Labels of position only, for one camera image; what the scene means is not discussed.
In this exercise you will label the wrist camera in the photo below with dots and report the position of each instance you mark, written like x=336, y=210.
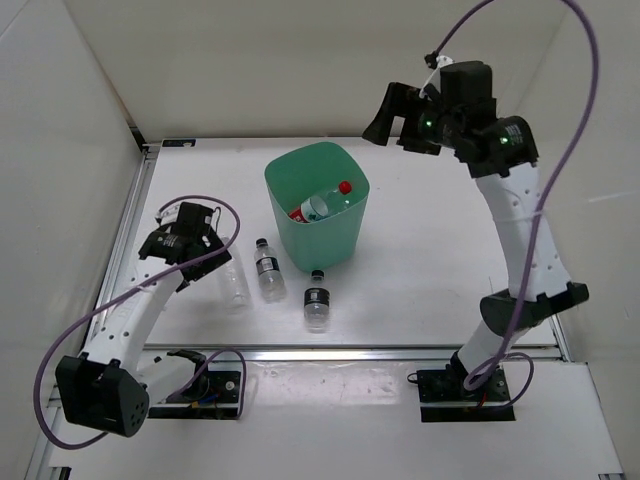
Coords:
x=193, y=220
x=467, y=82

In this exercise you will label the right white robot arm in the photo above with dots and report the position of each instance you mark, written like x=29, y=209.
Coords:
x=502, y=158

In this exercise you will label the red label bottle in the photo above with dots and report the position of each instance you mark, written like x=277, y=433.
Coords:
x=323, y=205

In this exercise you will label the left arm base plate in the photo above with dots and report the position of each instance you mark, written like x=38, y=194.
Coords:
x=216, y=393

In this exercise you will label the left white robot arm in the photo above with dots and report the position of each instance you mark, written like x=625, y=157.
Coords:
x=104, y=388

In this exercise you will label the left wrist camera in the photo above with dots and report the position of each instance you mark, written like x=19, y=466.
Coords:
x=193, y=220

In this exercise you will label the clear bottle white cap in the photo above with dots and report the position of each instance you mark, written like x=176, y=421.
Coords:
x=233, y=283

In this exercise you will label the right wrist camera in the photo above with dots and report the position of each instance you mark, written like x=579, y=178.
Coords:
x=467, y=82

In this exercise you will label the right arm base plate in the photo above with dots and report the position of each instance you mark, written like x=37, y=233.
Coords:
x=442, y=398

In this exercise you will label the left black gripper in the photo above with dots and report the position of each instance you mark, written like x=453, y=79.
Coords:
x=211, y=262

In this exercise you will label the clear bottle black label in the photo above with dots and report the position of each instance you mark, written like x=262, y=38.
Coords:
x=270, y=278

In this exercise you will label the green plastic bin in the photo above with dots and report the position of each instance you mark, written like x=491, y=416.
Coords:
x=295, y=176

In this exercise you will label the short bottle black label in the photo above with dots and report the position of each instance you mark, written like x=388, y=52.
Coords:
x=317, y=303

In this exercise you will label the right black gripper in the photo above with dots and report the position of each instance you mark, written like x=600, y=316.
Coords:
x=398, y=101

